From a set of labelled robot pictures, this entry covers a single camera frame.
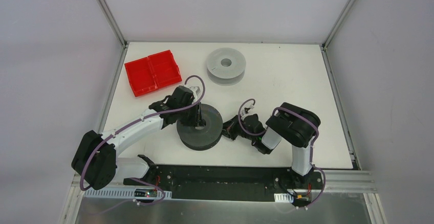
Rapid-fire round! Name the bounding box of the right white cable duct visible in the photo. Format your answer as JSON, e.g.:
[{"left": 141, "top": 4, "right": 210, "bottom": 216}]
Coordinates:
[{"left": 274, "top": 193, "right": 294, "bottom": 204}]

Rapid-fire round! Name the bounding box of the dark grey spool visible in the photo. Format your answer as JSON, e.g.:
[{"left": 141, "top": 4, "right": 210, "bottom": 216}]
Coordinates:
[{"left": 177, "top": 104, "right": 223, "bottom": 151}]

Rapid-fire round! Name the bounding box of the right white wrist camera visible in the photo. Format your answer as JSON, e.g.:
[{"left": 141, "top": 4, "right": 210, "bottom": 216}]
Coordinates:
[{"left": 242, "top": 104, "right": 254, "bottom": 116}]

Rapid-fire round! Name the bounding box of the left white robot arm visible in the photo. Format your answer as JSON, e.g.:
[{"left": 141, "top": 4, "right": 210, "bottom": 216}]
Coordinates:
[{"left": 71, "top": 85, "right": 204, "bottom": 191}]

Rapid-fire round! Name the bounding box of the red plastic bin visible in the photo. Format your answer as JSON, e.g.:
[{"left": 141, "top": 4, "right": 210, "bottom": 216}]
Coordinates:
[{"left": 124, "top": 50, "right": 182, "bottom": 97}]

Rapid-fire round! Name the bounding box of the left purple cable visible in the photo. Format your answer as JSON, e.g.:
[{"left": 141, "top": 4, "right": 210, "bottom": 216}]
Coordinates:
[{"left": 79, "top": 75, "right": 206, "bottom": 206}]

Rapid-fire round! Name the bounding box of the white perforated spool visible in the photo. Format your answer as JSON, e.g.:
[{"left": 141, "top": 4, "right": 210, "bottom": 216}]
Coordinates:
[{"left": 205, "top": 48, "right": 246, "bottom": 86}]

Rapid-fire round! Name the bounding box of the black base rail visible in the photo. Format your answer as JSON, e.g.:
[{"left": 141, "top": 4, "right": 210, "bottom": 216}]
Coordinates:
[{"left": 123, "top": 165, "right": 323, "bottom": 202}]

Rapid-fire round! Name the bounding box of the white cable duct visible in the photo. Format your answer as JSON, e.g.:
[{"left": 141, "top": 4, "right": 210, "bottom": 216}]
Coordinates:
[
  {"left": 84, "top": 187, "right": 172, "bottom": 200},
  {"left": 274, "top": 193, "right": 294, "bottom": 204}
]

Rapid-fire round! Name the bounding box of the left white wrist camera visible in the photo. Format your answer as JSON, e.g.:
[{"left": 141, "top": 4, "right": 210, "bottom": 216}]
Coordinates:
[{"left": 189, "top": 86, "right": 202, "bottom": 104}]

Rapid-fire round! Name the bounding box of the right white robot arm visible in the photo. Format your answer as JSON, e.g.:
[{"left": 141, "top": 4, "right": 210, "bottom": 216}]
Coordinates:
[{"left": 222, "top": 99, "right": 321, "bottom": 188}]

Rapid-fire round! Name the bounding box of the left white cable duct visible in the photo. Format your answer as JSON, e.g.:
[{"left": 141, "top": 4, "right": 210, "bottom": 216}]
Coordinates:
[{"left": 84, "top": 187, "right": 172, "bottom": 200}]

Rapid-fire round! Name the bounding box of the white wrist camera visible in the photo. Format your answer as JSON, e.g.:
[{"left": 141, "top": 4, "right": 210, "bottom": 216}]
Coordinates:
[
  {"left": 242, "top": 104, "right": 254, "bottom": 116},
  {"left": 189, "top": 86, "right": 202, "bottom": 104}
]

